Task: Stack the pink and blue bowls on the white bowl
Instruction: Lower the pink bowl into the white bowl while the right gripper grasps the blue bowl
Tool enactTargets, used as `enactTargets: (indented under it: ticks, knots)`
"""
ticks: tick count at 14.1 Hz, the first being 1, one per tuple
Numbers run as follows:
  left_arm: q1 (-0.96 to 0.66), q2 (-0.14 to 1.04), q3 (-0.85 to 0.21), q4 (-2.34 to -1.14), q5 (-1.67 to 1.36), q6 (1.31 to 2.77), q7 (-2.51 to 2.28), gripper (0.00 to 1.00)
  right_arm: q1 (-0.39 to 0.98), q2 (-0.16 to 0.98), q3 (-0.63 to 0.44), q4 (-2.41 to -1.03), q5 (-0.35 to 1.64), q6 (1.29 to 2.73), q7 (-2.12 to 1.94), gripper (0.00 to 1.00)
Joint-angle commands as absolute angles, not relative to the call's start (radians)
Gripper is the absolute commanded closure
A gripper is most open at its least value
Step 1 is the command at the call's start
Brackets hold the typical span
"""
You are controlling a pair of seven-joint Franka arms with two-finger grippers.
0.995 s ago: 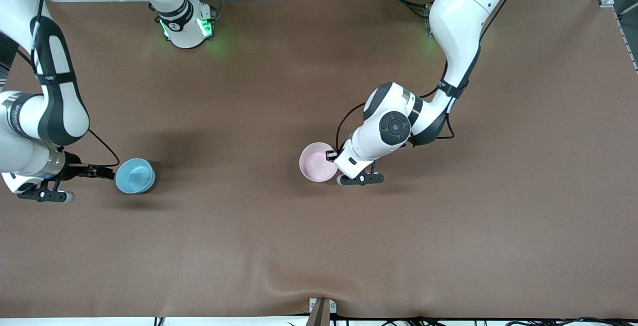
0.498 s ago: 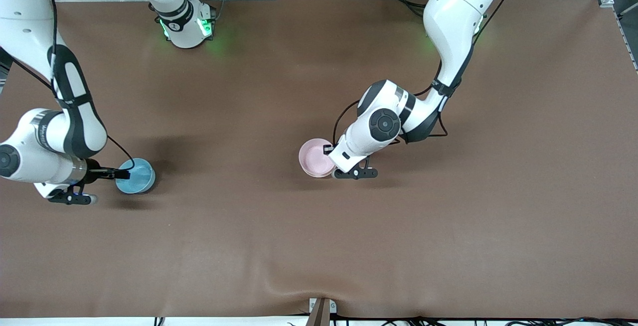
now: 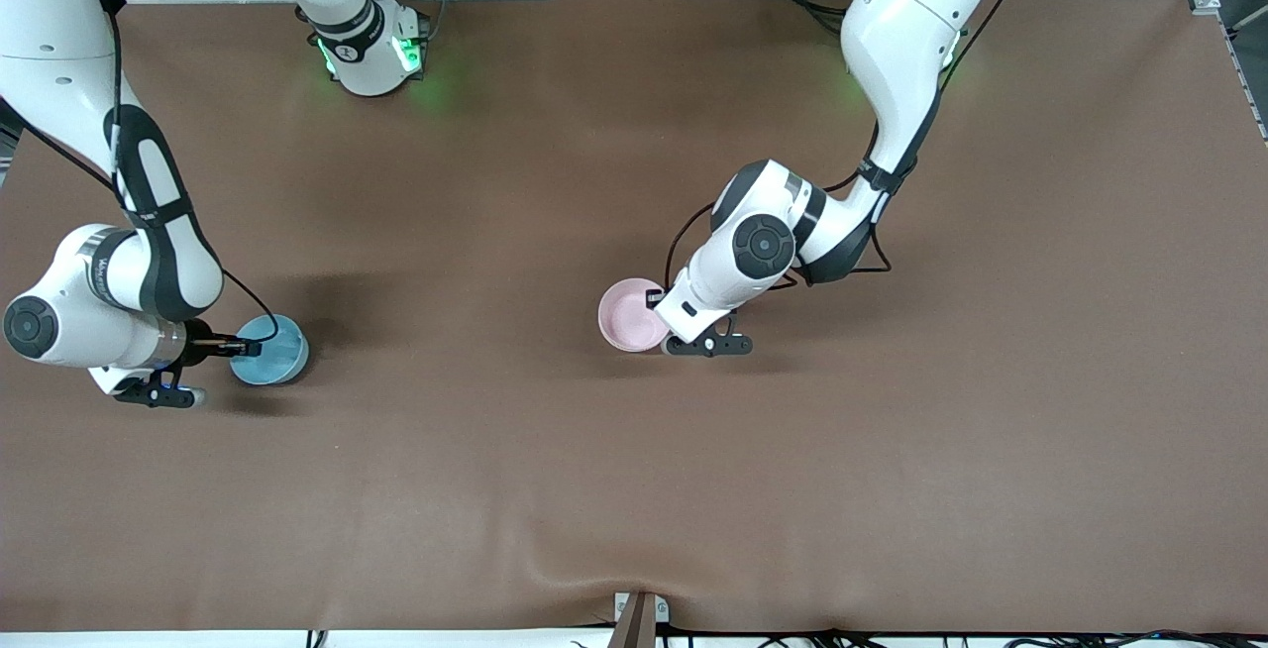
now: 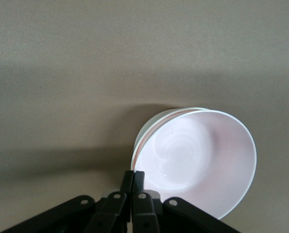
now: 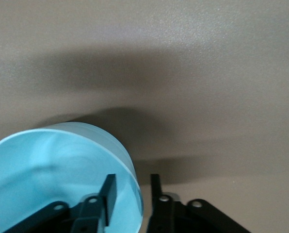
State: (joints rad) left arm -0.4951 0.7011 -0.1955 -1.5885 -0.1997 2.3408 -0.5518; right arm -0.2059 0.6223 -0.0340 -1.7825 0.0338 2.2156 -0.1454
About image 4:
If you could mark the brown table cloth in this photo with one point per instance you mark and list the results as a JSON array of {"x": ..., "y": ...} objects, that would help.
[{"x": 86, "y": 60}]

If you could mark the white bowl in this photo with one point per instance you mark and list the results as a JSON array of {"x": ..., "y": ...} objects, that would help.
[{"x": 149, "y": 125}]

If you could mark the pink bowl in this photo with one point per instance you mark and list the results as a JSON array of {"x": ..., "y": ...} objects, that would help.
[{"x": 202, "y": 160}]

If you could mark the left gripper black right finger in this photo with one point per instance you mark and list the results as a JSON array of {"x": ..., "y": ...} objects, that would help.
[{"x": 144, "y": 213}]

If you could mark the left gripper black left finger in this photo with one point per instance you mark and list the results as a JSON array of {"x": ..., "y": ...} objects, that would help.
[{"x": 105, "y": 213}]

